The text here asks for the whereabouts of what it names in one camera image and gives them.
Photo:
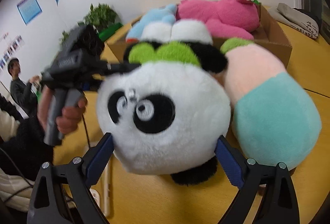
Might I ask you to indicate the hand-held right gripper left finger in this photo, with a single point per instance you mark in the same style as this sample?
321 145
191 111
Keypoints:
99 159

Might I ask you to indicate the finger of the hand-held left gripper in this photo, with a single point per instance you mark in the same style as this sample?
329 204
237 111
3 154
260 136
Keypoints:
121 68

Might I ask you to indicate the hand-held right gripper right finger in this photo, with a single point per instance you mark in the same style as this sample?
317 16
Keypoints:
229 162

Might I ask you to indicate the pink and teal pig plush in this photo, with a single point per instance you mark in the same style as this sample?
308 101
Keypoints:
273 120

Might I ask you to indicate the panda plush toy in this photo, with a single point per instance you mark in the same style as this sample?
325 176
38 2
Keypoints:
165 136

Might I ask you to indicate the cardboard box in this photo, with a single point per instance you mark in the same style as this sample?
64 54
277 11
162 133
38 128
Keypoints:
278 53

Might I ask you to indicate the person's left forearm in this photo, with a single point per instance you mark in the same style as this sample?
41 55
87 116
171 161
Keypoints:
25 146

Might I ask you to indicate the person's left hand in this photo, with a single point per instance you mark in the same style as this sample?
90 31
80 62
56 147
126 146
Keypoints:
72 117

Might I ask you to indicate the white power strip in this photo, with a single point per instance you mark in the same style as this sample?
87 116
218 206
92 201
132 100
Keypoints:
107 188

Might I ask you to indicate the green planter box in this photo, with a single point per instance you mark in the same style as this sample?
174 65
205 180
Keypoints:
110 30

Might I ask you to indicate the green potted plant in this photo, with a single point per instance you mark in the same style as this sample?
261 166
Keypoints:
101 16

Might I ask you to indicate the blue plush toy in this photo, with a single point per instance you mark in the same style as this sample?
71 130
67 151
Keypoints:
157 17

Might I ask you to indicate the blue notice poster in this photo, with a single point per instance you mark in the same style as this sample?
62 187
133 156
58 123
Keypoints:
29 8

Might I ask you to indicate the cream cloth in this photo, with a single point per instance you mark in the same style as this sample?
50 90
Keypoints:
9 126

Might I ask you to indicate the pink plush toy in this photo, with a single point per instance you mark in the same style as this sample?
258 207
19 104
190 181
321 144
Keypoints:
219 15

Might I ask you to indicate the beige cloth bag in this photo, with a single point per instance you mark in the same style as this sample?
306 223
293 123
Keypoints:
286 16

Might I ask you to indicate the wall photo display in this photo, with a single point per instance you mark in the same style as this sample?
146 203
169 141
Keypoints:
11 50

